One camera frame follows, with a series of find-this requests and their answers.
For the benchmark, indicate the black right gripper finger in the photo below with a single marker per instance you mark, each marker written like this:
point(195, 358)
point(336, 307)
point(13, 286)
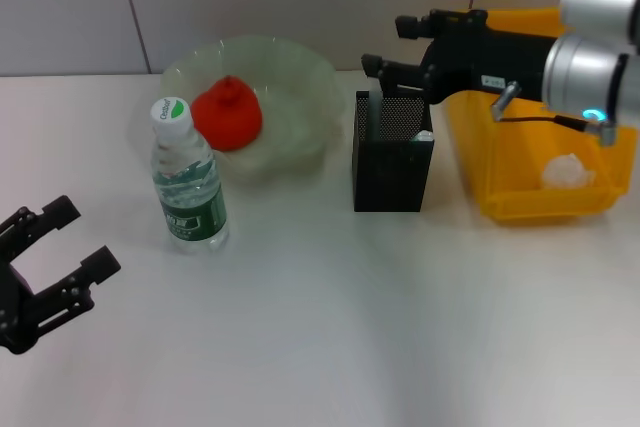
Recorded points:
point(395, 72)
point(440, 24)

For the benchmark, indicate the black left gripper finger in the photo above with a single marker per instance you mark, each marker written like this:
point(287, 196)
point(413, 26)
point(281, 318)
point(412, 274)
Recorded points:
point(45, 217)
point(75, 287)

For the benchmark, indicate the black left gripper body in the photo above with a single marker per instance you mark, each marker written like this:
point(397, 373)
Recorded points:
point(12, 297)

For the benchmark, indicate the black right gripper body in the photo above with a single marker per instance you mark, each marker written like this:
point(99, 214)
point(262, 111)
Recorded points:
point(490, 62)

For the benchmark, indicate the grey marker pen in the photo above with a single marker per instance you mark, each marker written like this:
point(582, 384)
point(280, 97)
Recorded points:
point(376, 114)

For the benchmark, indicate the mint green utility knife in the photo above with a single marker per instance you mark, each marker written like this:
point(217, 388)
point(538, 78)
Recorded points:
point(424, 136)

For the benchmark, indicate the white paper ball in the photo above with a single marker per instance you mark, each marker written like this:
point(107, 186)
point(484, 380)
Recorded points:
point(567, 172)

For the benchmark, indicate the water bottle green label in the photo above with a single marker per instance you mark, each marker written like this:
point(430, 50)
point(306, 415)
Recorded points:
point(190, 187)

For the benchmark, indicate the orange fruit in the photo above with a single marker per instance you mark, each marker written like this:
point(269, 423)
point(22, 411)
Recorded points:
point(225, 117)

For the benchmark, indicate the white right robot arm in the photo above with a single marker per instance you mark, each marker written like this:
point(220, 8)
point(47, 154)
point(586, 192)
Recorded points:
point(595, 57)

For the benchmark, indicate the translucent green fruit bowl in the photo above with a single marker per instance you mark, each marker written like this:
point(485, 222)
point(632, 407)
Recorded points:
point(295, 97)

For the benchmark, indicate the black mesh pen holder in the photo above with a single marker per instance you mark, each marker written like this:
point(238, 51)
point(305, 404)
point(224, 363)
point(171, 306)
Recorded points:
point(390, 182)

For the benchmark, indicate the yellow plastic bin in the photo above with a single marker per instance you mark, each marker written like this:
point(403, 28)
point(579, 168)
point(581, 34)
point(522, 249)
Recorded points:
point(550, 197)

